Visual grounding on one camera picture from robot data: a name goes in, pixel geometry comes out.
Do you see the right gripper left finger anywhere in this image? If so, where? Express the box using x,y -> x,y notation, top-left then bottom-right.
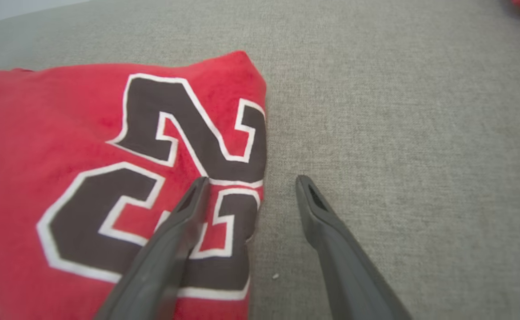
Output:
93,177 -> 211,320

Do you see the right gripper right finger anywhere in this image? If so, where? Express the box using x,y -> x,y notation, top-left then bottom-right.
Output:
296,175 -> 414,320

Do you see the red jersey with number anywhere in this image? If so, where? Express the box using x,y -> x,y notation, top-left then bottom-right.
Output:
0,50 -> 268,320

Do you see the grey fabric sofa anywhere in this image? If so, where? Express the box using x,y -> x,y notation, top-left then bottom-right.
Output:
0,0 -> 520,320

